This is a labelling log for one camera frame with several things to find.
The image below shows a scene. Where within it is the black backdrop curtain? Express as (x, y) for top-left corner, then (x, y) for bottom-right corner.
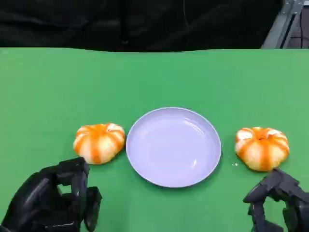
(0, 0), (283, 53)

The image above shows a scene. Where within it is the grey metal frame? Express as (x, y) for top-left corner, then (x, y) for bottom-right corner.
(261, 0), (309, 49)

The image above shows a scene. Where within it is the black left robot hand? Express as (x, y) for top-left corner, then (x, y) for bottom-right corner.
(0, 157), (103, 232)

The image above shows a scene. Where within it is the orange white toy bread roll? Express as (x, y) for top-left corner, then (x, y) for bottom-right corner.
(73, 123), (126, 165)
(235, 126), (290, 173)

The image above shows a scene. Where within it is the lilac plate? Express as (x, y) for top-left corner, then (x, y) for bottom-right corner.
(126, 107), (222, 189)

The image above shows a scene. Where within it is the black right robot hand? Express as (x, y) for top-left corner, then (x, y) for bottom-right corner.
(242, 168), (309, 232)

